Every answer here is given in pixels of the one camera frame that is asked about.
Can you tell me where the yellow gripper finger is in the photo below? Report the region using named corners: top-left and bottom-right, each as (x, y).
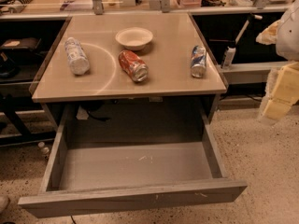
top-left (256, 20), bottom-right (279, 45)
top-left (261, 62), bottom-right (299, 121)

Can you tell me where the red coke can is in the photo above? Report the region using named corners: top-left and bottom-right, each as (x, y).
top-left (119, 50), bottom-right (149, 82)

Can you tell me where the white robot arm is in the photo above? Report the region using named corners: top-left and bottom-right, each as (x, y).
top-left (256, 0), bottom-right (299, 125)

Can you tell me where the blue pepsi can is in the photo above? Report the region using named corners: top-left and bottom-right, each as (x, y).
top-left (191, 46), bottom-right (206, 78)

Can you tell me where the grey cabinet with beige top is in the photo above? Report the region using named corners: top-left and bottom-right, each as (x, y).
top-left (28, 12), bottom-right (229, 133)

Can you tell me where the grey open drawer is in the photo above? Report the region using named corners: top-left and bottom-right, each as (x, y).
top-left (19, 100), bottom-right (247, 218)

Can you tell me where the white bottle on shelf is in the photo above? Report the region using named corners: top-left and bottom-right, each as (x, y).
top-left (221, 47), bottom-right (236, 69)

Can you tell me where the white paper bowl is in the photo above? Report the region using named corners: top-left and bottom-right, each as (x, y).
top-left (115, 27), bottom-right (153, 51)

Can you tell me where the white plastic bottle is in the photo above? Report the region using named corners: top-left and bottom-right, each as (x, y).
top-left (64, 37), bottom-right (90, 76)

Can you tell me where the small bottle on floor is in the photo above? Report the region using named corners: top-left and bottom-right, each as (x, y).
top-left (38, 142), bottom-right (50, 155)

